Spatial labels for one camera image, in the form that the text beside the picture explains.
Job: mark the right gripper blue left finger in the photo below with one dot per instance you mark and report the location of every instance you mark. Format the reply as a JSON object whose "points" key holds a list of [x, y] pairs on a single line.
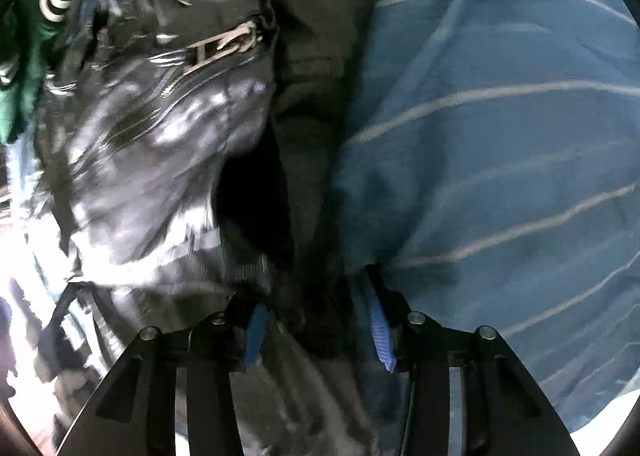
{"points": [[254, 334]]}

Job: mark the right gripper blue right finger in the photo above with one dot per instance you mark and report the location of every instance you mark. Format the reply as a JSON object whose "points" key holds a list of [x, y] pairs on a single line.
{"points": [[381, 333]]}

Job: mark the black jacket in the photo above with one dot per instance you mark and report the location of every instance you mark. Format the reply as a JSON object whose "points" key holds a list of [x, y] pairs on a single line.
{"points": [[184, 154]]}

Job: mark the blue striped bed sheet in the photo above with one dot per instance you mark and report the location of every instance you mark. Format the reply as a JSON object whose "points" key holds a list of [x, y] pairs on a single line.
{"points": [[489, 169]]}

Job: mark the green varsity jacket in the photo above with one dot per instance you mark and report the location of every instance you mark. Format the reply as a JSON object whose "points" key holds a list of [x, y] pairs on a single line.
{"points": [[28, 30]]}

